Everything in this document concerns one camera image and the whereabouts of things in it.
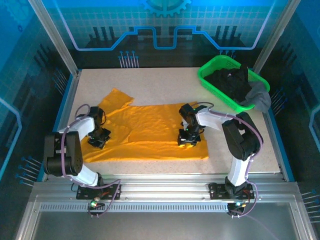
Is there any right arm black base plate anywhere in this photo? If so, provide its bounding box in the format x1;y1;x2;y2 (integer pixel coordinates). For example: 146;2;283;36
208;181;256;201

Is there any green plastic basket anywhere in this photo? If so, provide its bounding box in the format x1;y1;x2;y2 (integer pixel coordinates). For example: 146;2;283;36
197;55;271;112

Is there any slotted grey cable duct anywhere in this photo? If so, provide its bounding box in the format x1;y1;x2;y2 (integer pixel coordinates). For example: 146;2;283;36
39;202;230;214

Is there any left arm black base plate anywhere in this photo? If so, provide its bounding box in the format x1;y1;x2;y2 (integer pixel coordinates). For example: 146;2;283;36
75;183;122;201

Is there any blue printed backdrop panel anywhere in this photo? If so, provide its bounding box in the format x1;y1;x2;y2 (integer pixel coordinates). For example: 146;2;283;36
42;0;283;70

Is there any grey t-shirt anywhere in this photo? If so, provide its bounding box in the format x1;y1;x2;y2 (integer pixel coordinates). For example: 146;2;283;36
239;82;272;112

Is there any black t-shirt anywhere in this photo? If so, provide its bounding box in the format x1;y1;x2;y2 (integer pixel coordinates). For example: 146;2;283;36
207;64;253;105

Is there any aluminium mounting rail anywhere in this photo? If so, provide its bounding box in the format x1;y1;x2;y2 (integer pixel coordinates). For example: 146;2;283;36
31;174;300;201

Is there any aluminium frame post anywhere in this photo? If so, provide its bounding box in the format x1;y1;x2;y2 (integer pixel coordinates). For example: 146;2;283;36
252;0;303;74
27;0;82;76

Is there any orange t-shirt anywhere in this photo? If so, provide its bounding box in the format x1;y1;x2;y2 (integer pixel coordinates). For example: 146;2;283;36
81;87;210;164

